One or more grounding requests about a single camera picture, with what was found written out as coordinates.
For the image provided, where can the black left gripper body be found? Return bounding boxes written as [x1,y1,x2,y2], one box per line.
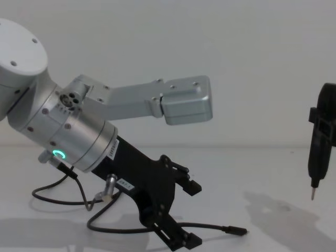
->
[90,134,176,227]

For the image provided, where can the black electric screwdriver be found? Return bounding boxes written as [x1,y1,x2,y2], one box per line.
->
[308,82,336,202]

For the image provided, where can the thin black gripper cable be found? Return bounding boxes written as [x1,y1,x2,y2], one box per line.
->
[31,160,121,212]

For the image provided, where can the black cable with plug end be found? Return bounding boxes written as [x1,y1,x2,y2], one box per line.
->
[86,193,248,236]

